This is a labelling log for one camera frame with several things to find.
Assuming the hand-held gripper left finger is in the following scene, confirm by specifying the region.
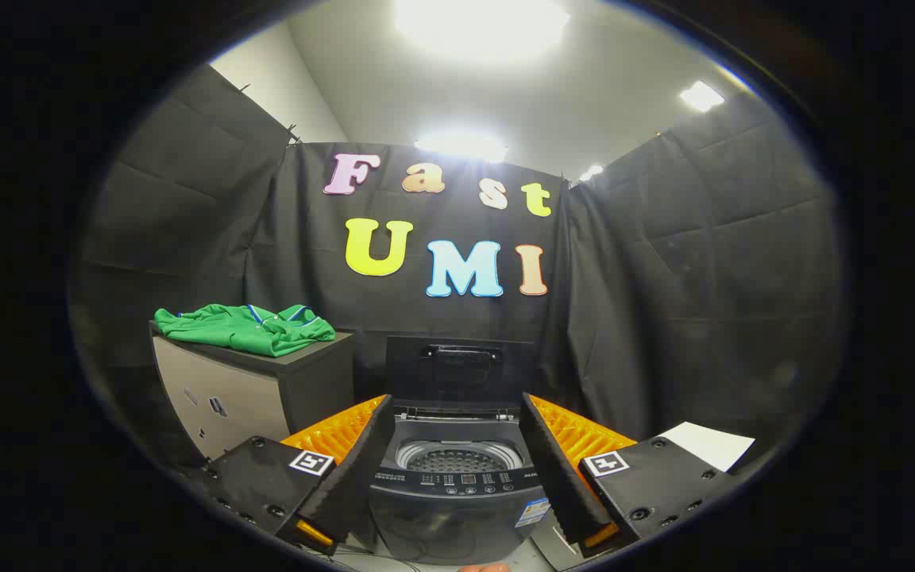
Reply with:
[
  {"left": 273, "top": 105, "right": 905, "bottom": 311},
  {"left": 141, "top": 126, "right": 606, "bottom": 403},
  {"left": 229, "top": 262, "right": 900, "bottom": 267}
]
[{"left": 187, "top": 393, "right": 396, "bottom": 557}]

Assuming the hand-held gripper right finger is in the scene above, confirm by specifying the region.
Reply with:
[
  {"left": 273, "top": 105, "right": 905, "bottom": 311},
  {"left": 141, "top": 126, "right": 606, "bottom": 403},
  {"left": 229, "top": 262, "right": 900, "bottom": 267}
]
[{"left": 519, "top": 392, "right": 744, "bottom": 557}]

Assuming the black washing machine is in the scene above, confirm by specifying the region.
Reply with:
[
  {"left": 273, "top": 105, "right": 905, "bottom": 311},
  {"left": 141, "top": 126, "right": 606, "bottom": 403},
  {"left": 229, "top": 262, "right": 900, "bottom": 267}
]
[{"left": 368, "top": 404, "right": 554, "bottom": 566}]

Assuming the green polo shirt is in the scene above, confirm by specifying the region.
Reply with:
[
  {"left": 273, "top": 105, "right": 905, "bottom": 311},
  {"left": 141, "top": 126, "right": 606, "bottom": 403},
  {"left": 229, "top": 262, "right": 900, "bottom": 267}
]
[{"left": 154, "top": 303, "right": 338, "bottom": 358}]

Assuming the dark grey cabinet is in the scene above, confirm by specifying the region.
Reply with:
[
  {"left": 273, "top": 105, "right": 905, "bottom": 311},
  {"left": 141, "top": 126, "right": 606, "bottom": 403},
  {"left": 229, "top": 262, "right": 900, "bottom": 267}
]
[{"left": 148, "top": 322, "right": 355, "bottom": 463}]

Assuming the black backdrop cloth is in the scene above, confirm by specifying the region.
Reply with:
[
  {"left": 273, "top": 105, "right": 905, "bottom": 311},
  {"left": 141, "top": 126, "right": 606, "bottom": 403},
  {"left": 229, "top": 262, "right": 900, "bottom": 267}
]
[{"left": 68, "top": 64, "right": 847, "bottom": 477}]

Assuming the oblong ceiling light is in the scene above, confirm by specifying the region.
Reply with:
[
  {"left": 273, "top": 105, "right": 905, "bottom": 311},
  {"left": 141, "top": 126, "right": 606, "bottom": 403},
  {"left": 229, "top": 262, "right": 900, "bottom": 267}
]
[{"left": 415, "top": 131, "right": 509, "bottom": 164}]

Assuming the large round ceiling light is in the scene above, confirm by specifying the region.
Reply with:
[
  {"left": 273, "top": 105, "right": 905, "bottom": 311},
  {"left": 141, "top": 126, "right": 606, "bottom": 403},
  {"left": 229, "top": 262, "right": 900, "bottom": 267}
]
[{"left": 394, "top": 0, "right": 571, "bottom": 60}]

